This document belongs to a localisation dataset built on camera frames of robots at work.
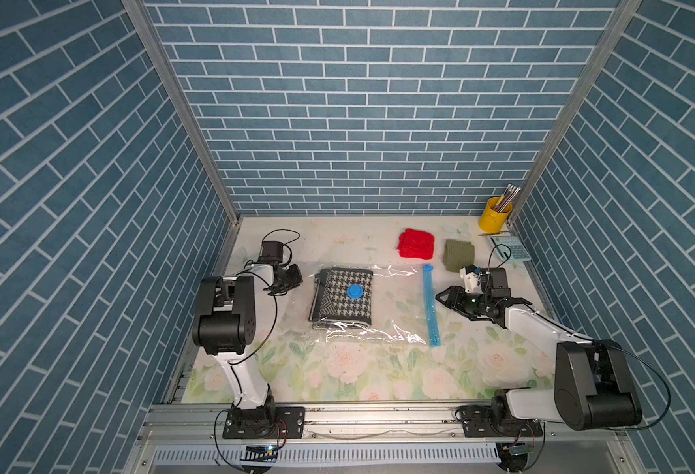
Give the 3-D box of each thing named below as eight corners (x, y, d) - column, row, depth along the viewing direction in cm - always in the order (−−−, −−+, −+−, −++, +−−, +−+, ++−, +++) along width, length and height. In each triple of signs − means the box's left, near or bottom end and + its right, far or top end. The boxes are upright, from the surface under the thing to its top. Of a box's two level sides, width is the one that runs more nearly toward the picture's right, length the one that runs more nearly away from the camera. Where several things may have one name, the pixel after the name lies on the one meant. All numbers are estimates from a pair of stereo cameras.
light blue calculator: (496, 261, 109) (498, 257, 107) (488, 238, 116) (490, 235, 114) (528, 261, 109) (531, 257, 107) (518, 238, 116) (520, 235, 114)
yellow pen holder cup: (477, 230, 120) (487, 211, 111) (481, 215, 126) (489, 195, 117) (499, 237, 118) (511, 217, 109) (502, 220, 124) (512, 201, 115)
